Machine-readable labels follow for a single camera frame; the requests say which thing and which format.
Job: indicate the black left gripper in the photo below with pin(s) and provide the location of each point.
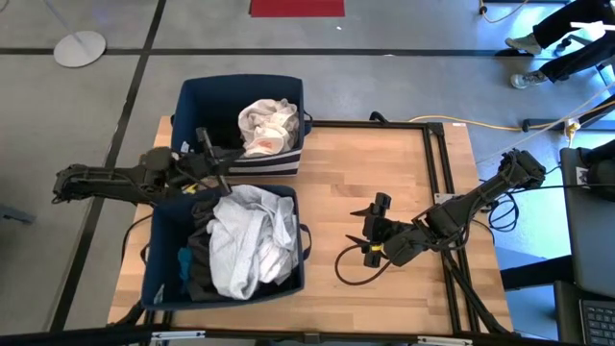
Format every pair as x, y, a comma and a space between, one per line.
202, 165

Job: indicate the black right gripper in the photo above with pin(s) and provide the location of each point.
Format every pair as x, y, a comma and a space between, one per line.
389, 240

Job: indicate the white garment with orange print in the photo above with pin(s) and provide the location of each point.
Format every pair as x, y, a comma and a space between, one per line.
266, 127

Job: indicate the pale patterned cloth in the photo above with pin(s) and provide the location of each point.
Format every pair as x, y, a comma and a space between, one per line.
245, 240

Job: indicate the teal blue garment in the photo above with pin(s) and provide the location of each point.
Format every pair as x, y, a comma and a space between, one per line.
185, 264

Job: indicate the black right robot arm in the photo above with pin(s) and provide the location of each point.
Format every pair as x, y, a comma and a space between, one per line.
480, 197

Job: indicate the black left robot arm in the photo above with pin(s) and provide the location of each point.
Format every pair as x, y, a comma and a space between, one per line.
105, 180

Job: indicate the yellow tape band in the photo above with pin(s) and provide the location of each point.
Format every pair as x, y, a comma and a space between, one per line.
376, 248

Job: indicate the navy white striped fabric bin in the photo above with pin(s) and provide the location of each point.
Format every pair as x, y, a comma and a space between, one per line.
211, 103
165, 250

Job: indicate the silver mounting plate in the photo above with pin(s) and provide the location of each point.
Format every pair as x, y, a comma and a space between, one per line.
442, 198

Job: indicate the red floor mat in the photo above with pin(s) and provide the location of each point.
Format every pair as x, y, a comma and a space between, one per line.
298, 7

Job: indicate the black bar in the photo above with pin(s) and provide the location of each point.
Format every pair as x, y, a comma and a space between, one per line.
533, 276

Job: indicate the grey round base stand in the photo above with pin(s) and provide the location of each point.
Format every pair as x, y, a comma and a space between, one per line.
79, 48

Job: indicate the black power strip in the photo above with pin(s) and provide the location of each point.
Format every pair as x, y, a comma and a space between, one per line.
543, 125

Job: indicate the person's shoe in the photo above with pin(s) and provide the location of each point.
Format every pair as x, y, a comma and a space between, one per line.
523, 44
528, 79

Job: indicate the grey floor object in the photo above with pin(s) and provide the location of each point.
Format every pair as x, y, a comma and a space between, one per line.
14, 214

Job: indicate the grey desk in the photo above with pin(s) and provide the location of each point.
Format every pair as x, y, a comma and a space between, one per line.
591, 240

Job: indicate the white plug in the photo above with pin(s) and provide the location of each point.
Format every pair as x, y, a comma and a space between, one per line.
572, 127

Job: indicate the black bag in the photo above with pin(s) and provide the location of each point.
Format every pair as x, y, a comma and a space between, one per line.
603, 175

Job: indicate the black laptop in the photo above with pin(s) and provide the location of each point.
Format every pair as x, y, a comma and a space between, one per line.
598, 322

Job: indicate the person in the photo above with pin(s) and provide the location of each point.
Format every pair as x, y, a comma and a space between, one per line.
567, 19

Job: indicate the white bar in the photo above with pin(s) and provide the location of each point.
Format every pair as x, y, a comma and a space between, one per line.
591, 25

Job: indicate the black aluminium table frame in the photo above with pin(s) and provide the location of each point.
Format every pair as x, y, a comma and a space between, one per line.
384, 125

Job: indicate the silver frame bracket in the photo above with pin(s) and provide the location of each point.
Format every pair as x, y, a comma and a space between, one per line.
178, 335
444, 340

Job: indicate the black aluminium frame rail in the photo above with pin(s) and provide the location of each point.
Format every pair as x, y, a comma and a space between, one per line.
240, 335

